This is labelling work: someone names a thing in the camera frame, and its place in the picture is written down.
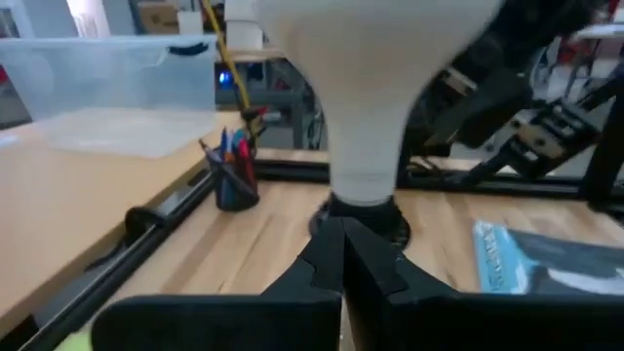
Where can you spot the red pen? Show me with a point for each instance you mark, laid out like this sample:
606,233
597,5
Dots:
245,161

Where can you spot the blue Yellowstone book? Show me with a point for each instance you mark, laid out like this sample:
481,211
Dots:
560,263

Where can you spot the wooden lamp base black socket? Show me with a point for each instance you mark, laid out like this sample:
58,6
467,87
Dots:
375,214

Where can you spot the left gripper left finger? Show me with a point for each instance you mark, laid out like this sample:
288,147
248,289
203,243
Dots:
219,326

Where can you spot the black mesh pen cup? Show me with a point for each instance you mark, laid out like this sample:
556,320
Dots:
234,195

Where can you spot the green sticky note pad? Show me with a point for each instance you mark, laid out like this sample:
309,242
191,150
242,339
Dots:
73,343

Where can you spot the brown cardboard box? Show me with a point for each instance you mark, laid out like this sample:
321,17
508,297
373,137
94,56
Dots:
158,19

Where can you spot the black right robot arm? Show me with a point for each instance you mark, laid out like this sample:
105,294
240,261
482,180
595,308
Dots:
551,131

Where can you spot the white flood lightbulb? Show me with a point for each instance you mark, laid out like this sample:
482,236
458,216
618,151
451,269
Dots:
370,73

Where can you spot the blue pen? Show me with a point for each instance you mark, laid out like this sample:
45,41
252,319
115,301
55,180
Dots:
223,146

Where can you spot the clear plastic storage bin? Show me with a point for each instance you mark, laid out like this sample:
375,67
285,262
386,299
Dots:
97,83

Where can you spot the tan wooden desk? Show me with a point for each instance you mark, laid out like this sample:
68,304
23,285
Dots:
73,205

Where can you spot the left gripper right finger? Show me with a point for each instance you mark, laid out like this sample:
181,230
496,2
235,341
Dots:
487,326

